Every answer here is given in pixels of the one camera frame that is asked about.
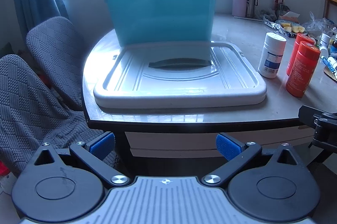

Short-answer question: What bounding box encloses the clear plastic bag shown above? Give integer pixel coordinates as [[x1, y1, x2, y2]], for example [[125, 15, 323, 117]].
[[302, 11, 337, 35]]

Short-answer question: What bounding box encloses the white pill bottle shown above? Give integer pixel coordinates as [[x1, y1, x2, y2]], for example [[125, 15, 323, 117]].
[[257, 32, 287, 79]]

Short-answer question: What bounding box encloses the small white blue-labelled bottle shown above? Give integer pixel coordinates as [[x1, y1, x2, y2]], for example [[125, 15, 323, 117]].
[[320, 33, 331, 48]]

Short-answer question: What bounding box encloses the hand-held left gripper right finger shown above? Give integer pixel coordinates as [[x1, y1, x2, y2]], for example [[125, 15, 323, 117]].
[[202, 132, 307, 189]]

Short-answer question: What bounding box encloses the pink thermos bottle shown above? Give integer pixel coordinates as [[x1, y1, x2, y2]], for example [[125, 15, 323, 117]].
[[232, 0, 248, 18]]

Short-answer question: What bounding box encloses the white plastic bin lid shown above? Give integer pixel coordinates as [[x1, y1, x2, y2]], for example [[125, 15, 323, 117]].
[[93, 41, 267, 109]]

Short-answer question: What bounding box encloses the red object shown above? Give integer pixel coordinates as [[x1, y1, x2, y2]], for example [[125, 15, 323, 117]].
[[0, 161, 11, 177]]

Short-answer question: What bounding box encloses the orange plastic bottle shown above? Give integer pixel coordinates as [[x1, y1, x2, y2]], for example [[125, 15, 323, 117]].
[[286, 33, 316, 76], [285, 41, 321, 98]]

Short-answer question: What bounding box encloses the teal plastic storage bin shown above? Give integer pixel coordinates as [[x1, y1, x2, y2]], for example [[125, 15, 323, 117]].
[[100, 0, 223, 47]]

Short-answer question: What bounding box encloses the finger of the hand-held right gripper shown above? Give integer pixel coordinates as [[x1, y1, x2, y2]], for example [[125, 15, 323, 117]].
[[298, 105, 320, 126]]

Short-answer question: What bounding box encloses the chair with grey knitted cover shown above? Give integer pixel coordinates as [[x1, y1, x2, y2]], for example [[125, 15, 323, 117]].
[[0, 54, 120, 177], [26, 16, 88, 112]]

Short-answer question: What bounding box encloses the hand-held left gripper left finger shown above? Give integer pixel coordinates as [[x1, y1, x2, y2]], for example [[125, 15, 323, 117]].
[[31, 132, 131, 189]]

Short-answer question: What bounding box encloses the plate of apple slices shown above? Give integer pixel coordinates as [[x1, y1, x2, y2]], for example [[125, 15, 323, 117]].
[[275, 19, 309, 38]]

